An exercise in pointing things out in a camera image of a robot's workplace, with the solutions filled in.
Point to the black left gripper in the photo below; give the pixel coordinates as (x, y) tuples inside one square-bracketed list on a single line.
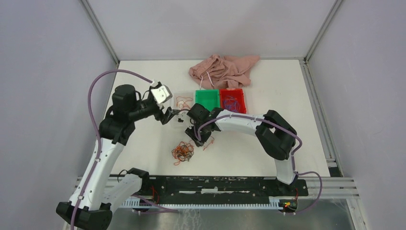
[(169, 114)]

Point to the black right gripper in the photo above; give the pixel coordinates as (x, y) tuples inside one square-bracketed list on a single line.
[(191, 132)]

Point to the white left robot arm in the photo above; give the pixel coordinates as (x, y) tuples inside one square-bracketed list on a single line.
[(91, 207)]

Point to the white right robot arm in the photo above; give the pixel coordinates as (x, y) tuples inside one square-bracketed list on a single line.
[(276, 136)]

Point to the clear plastic bin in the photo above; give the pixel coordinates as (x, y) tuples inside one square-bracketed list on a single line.
[(182, 100)]

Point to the green plastic bin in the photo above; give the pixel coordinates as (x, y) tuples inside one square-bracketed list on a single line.
[(209, 99)]

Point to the red plastic bin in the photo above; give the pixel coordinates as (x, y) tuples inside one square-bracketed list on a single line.
[(233, 100)]

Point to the pink cloth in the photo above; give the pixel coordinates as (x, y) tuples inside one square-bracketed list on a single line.
[(224, 72)]

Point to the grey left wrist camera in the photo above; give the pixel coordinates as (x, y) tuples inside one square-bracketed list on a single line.
[(161, 93)]

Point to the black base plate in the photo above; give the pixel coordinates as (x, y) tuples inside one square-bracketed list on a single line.
[(211, 190)]

